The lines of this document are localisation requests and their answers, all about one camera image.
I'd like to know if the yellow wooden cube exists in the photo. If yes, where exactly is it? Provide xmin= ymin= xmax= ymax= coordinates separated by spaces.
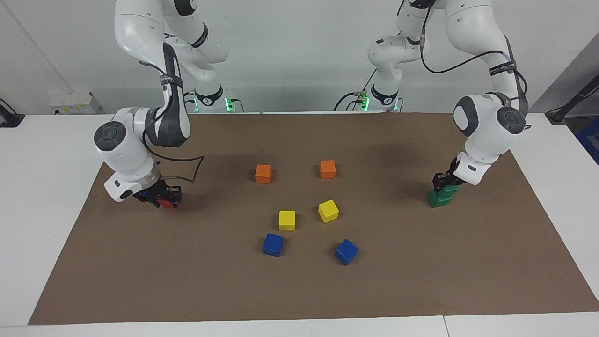
xmin=278 ymin=210 xmax=297 ymax=232
xmin=318 ymin=199 xmax=340 ymax=224

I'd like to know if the brown paper mat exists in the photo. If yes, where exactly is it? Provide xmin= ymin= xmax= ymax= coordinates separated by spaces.
xmin=28 ymin=112 xmax=599 ymax=326

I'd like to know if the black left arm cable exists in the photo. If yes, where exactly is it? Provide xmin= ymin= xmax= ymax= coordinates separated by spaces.
xmin=419 ymin=0 xmax=532 ymax=129

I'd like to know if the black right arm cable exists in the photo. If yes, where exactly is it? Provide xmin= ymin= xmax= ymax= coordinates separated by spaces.
xmin=138 ymin=59 xmax=205 ymax=184

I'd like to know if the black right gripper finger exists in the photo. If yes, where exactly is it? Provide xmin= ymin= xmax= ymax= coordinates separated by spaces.
xmin=136 ymin=185 xmax=164 ymax=207
xmin=161 ymin=186 xmax=183 ymax=206

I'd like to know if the blue bin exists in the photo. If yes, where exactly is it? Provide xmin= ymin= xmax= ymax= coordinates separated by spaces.
xmin=577 ymin=117 xmax=599 ymax=165

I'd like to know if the blue wooden cube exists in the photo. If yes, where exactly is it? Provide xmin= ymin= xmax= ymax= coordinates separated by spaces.
xmin=262 ymin=233 xmax=284 ymax=257
xmin=334 ymin=239 xmax=359 ymax=266

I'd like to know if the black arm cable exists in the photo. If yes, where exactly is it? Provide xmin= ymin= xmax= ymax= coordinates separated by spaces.
xmin=138 ymin=59 xmax=205 ymax=184
xmin=419 ymin=0 xmax=532 ymax=129

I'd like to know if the white wall box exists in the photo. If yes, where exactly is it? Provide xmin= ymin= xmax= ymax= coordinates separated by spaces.
xmin=49 ymin=91 xmax=101 ymax=115

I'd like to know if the black stand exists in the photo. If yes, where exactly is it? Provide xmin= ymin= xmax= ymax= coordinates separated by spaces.
xmin=545 ymin=75 xmax=599 ymax=125
xmin=0 ymin=98 xmax=25 ymax=128

